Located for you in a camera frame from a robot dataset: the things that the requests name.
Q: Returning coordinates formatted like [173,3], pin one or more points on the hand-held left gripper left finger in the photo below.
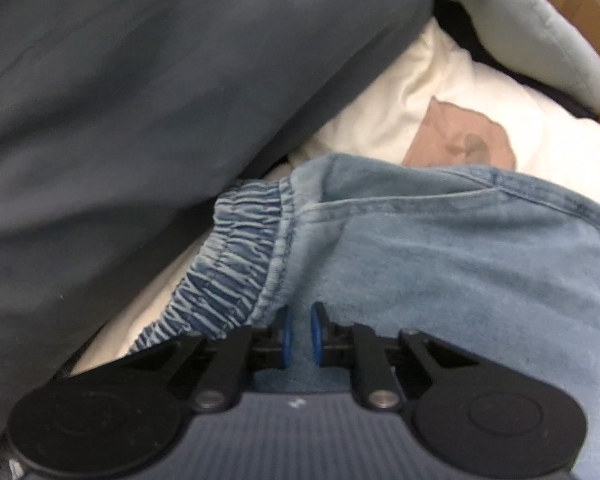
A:
[285,340]

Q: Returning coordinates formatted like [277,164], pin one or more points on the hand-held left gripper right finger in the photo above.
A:
[316,332]

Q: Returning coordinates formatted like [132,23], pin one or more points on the light blue denim pants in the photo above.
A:
[430,260]

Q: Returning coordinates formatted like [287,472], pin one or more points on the cream bear print bed sheet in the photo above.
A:
[430,70]

